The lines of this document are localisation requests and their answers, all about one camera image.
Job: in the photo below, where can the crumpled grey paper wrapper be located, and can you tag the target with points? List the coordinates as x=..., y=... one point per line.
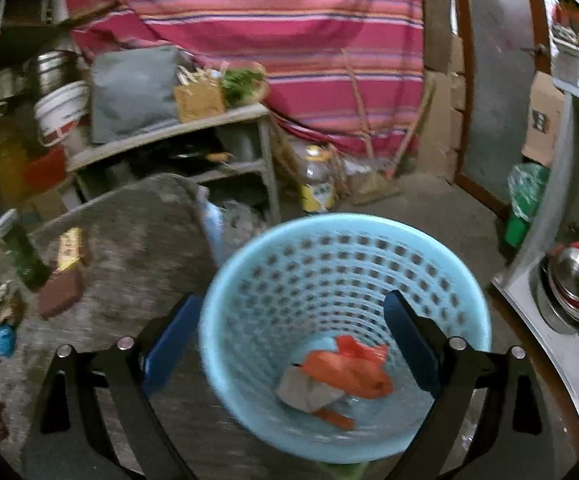
x=305, y=394

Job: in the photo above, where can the yellow oil bottle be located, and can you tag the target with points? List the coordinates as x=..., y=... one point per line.
x=318, y=194

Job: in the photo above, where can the grey fuzzy table cloth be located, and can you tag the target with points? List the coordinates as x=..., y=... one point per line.
x=147, y=250

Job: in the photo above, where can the red plastic basin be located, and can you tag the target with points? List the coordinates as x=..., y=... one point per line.
x=46, y=171

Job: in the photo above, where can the steel cooking pot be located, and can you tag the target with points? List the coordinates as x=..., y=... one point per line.
x=52, y=70

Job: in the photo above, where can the blue plastic wrapper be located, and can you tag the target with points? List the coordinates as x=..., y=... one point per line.
x=7, y=341

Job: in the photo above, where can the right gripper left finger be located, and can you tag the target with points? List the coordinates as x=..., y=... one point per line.
x=68, y=438

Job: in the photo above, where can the wooden shelf unit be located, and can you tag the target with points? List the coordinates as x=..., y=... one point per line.
x=205, y=150

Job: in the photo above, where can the green leafy vegetables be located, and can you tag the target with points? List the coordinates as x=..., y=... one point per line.
x=243, y=84

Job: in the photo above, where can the pink striped curtain cloth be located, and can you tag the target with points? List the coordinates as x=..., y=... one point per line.
x=343, y=72

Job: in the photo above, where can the light blue plastic basket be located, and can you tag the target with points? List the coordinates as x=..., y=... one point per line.
x=302, y=284

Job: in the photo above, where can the green glass jar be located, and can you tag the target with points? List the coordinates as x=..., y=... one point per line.
x=29, y=267

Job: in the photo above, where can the grey door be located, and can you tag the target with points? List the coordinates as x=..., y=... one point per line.
x=503, y=51

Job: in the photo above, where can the red yellow carton box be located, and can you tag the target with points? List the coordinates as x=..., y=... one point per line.
x=66, y=284

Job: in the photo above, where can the green trash bin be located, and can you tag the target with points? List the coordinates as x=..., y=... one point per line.
x=526, y=183

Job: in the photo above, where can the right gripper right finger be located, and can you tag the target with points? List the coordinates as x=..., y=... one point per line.
x=513, y=438

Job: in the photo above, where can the white plastic bucket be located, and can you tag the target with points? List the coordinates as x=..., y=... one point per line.
x=61, y=111

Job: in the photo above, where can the cardboard box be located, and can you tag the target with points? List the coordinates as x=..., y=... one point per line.
x=546, y=103

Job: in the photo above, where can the orange plastic bag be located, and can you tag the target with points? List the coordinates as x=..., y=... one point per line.
x=354, y=367

